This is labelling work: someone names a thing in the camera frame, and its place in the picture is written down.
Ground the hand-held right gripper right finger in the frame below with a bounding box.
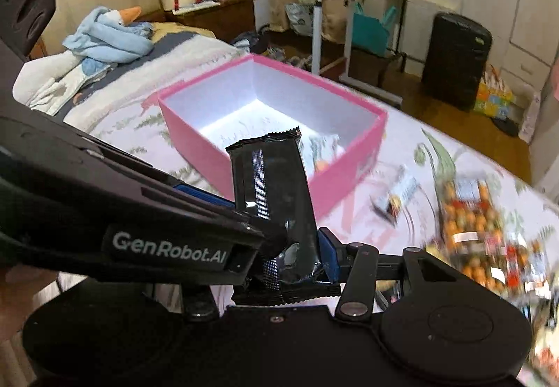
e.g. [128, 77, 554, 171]
[318, 227, 464, 323]

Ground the black snack packet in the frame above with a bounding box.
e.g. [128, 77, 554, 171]
[225, 127, 342, 307]

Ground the teal bag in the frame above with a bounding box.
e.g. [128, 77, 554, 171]
[351, 3, 399, 58]

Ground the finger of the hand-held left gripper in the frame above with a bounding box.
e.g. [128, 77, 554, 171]
[231, 216, 288, 260]
[83, 131, 239, 215]

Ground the colourful cardboard box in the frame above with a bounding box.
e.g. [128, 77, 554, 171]
[474, 68, 514, 117]

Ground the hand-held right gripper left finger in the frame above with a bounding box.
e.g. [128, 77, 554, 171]
[183, 282, 220, 323]

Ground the goose plush in blue blanket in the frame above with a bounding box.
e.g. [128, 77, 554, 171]
[30, 6, 155, 117]

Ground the wooden bedside cabinet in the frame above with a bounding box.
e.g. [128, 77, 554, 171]
[168, 0, 258, 45]

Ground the brown paper bag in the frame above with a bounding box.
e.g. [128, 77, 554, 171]
[268, 0, 301, 32]

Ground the pink cardboard box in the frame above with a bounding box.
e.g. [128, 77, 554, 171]
[157, 54, 389, 222]

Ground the clear bag of orange candies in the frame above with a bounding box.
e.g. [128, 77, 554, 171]
[432, 177, 552, 298]

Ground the small white snack packet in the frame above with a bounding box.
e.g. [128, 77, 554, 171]
[370, 171, 421, 225]

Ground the black suitcase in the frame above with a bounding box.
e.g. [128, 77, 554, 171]
[421, 12, 493, 111]

